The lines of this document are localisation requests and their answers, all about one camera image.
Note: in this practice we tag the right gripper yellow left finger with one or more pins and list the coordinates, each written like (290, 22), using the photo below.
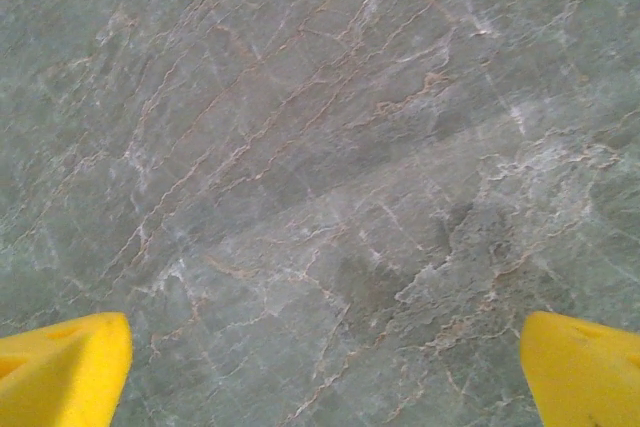
(65, 372)

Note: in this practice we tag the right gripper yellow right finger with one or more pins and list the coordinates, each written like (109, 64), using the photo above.
(585, 377)

